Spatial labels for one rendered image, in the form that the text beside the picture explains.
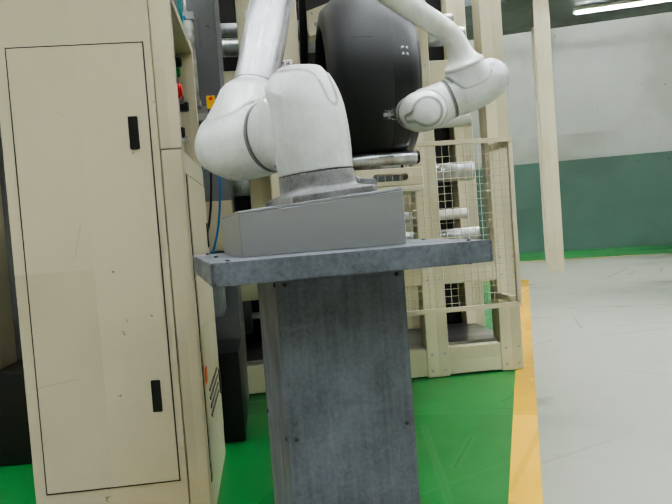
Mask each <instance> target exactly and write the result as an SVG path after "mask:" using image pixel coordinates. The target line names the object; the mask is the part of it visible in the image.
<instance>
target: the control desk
mask: <svg viewBox="0 0 672 504"><path fill-rule="evenodd" d="M0 126H1V137H2V147H3V158H4V168H5V179H6V190H7V200H8V211H9V221H10V232H11V242H12V253H13V264H14V274H15V285H16V295H17V306H18V317H19V327H20V338H21V348H22V359H23V369H24V380H25V391H26V401H27V412H28V422H29V433H30V443H31V454H32V465H33V475H34V486H35V496H36V504H217V501H218V495H219V489H220V483H221V477H222V471H223V465H224V459H225V453H226V451H225V439H224V421H223V409H222V397H221V392H222V388H221V376H220V368H219V360H218V348H217V336H216V324H215V312H214V300H213V288H212V287H211V286H210V285H209V284H208V283H207V282H205V281H204V280H203V279H202V278H201V277H200V276H198V275H197V274H196V273H195V272H194V262H193V256H194V255H206V253H209V254H210V251H209V247H210V243H209V231H208V223H207V215H206V203H205V191H204V184H203V172H202V169H201V168H202V165H201V164H200V162H199V161H198V159H197V156H196V153H195V138H196V135H197V132H198V129H199V123H198V111H197V99H196V87H195V75H194V63H193V51H192V47H191V44H190V42H189V39H188V37H187V34H186V32H185V29H184V27H183V24H182V21H181V19H180V16H179V14H178V11H177V9H176V6H175V4H174V1H173V0H0ZM206 366H207V374H208V382H207V385H206V383H205V371H204V369H205V367H206Z"/></svg>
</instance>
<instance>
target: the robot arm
mask: <svg viewBox="0 0 672 504"><path fill-rule="evenodd" d="M377 1H379V2H380V3H381V4H383V5H384V6H386V7H387V8H389V9H390V10H392V11H394V12H395V13H397V14H399V15H400V16H402V17H404V18H405V19H407V20H408V21H410V22H412V23H413V24H415V25H417V26H418V27H420V28H422V29H423V30H425V31H427V32H428V33H430V34H431V35H433V36H435V37H436V38H437V39H439V40H440V41H441V42H442V44H443V45H444V46H445V48H446V50H447V53H448V64H447V66H446V68H445V79H444V80H442V81H439V82H437V83H435V84H432V85H429V86H427V87H424V88H421V89H418V90H417V91H416V92H413V93H411V94H409V95H408V96H407V97H405V98H403V99H402V100H401V101H400V102H399V103H398V105H397V107H396V108H392V110H391V111H390V110H384V111H383V119H385V120H386V119H388V120H390V119H391V117H392V120H397V121H398V123H399V124H400V125H401V126H402V127H404V128H406V129H409V130H411V131H414V132H428V131H431V130H434V129H436V128H438V127H440V126H441V125H443V124H444V123H446V122H448V121H450V120H452V119H454V118H456V117H459V116H461V115H465V114H468V113H471V112H473V111H476V110H478V109H480V108H482V107H484V106H485V105H487V104H489V103H491V102H492V101H494V100H495V99H497V98H498V97H499V96H500V95H502V94H503V93H504V91H505V90H506V88H507V86H508V84H509V71H508V69H507V67H506V65H505V64H504V63H503V62H502V61H500V60H498V59H495V58H488V59H485V58H484V57H483V55H482V54H479V53H477V52H476V51H474V50H473V48H472V47H471V45H470V43H469V41H468V40H467V38H466V36H465V35H464V33H463V32H462V31H461V29H460V28H459V27H458V26H457V25H456V24H455V23H454V22H453V21H451V20H450V19H449V18H447V17H446V16H445V15H443V14H442V13H440V12H439V11H438V10H436V9H435V8H433V7H432V6H430V5H429V4H427V3H426V2H424V1H423V0H377ZM292 5H293V0H250V1H249V6H248V11H247V16H246V21H245V26H244V31H243V36H242V41H241V46H240V51H239V56H238V61H237V66H236V71H235V76H234V79H233V80H231V81H230V82H228V83H226V84H225V85H224V86H223V87H222V88H221V89H220V91H219V94H218V96H217V98H216V100H215V102H214V104H213V106H212V108H211V110H210V112H209V114H208V115H207V118H206V119H205V120H204V121H203V122H202V123H201V125H200V127H199V129H198V132H197V135H196V138H195V153H196V156H197V159H198V161H199V162H200V164H201V165H202V166H203V167H204V168H205V169H207V170H208V171H210V172H211V173H213V174H215V175H217V176H220V177H223V178H225V179H228V180H235V181H243V180H251V179H257V178H262V177H266V176H269V175H273V174H275V173H278V178H279V190H280V195H279V197H277V198H275V199H273V200H271V201H268V202H266V203H265V207H270V206H277V205H284V204H291V203H298V202H304V201H311V200H318V199H325V198H331V197H338V196H345V195H352V194H358V193H365V192H372V191H377V181H376V179H375V178H359V176H355V173H354V169H353V162H352V147H351V138H350V131H349V125H348V120H347V115H346V111H345V106H344V103H343V100H342V97H341V94H340V92H339V89H338V87H337V85H336V84H335V82H334V80H333V78H332V77H331V75H330V74H329V73H328V72H326V71H325V70H324V69H323V68H322V67H321V66H319V65H316V64H297V65H289V66H284V67H281V66H282V61H283V55H284V50H285V44H286V39H287V33H288V27H289V22H290V16H291V11H292Z"/></svg>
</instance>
